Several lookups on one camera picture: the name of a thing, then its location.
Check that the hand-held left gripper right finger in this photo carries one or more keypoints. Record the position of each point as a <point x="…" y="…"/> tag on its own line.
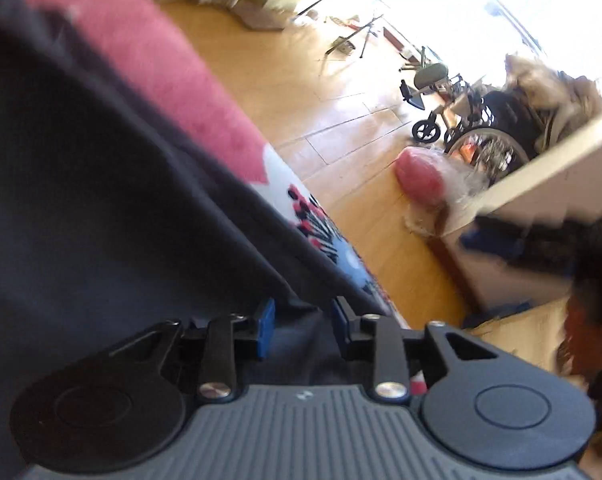
<point x="339" y="326"/>

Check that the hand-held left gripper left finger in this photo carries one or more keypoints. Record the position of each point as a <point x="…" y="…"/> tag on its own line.
<point x="266" y="329"/>

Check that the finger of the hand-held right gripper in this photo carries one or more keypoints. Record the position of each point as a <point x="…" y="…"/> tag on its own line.
<point x="491" y="245"/>

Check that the dark navy garment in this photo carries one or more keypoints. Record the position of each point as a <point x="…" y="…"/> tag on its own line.
<point x="106" y="210"/>

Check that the white cabinet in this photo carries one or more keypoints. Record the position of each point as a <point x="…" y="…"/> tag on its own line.
<point x="556" y="185"/>

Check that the pink bundle in plastic bag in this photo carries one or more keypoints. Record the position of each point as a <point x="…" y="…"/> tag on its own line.
<point x="421" y="175"/>

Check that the person's dark patterned clothing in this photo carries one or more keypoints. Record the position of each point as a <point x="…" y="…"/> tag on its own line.
<point x="593" y="360"/>

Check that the wheelchair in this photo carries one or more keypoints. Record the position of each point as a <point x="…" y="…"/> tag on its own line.
<point x="506" y="110"/>

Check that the beige cloth pile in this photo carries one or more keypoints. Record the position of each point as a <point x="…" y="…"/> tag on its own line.
<point x="541" y="80"/>

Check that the green seat stool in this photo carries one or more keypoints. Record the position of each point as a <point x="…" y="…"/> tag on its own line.
<point x="431" y="74"/>

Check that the metal folding stand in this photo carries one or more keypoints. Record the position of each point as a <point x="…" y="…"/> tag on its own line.
<point x="353" y="37"/>

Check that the pink printed blanket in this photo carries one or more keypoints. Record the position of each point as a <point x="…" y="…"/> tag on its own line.
<point x="146" y="50"/>

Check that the brown floor mat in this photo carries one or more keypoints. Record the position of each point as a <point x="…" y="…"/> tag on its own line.
<point x="261" y="17"/>

